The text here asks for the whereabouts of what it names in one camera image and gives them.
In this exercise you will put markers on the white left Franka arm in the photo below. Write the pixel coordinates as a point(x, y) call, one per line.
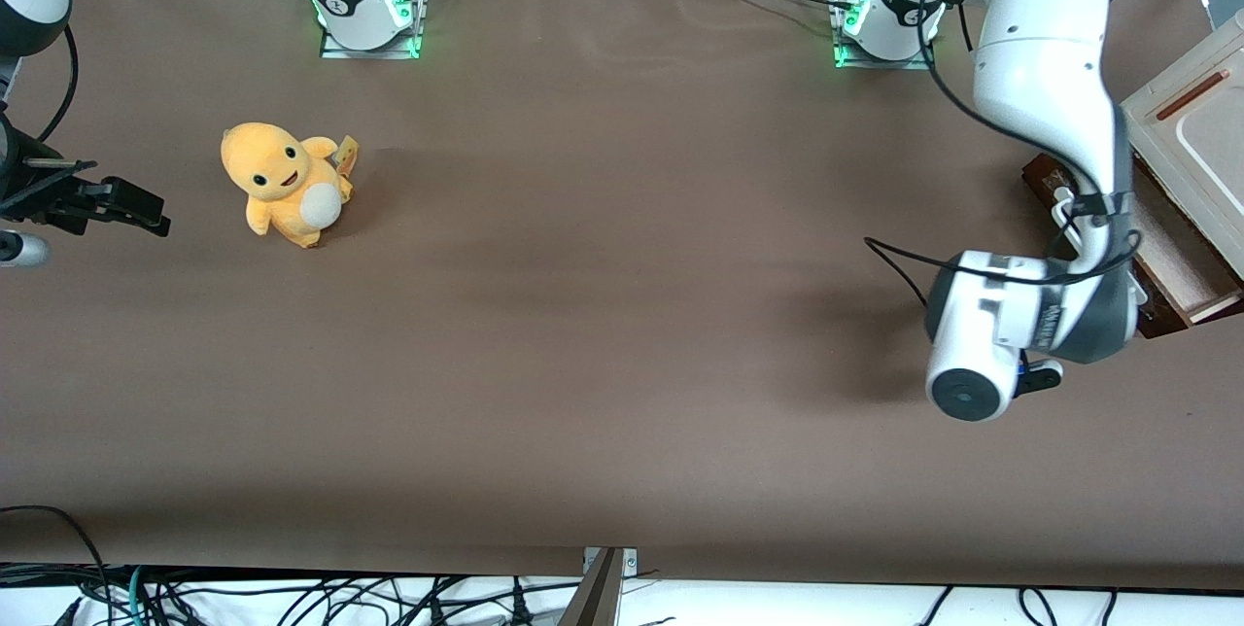
point(1040, 72)

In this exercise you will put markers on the wooden drawer cabinet cream top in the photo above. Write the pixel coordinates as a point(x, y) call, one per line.
point(1215, 159)

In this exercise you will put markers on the grey metal bracket post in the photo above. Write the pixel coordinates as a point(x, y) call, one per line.
point(598, 597)

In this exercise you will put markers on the brown table cover sheet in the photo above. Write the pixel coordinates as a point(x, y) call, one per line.
point(622, 315)

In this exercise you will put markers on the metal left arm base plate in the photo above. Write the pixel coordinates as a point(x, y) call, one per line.
point(918, 62)

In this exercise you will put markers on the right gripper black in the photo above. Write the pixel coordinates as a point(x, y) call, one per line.
point(21, 187)

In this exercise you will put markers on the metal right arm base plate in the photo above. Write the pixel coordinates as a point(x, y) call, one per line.
point(335, 51)

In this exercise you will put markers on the yellow plush toy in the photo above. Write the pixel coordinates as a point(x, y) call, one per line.
point(282, 179)

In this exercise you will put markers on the dark wooden drawer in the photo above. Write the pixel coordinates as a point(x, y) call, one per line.
point(1181, 247)

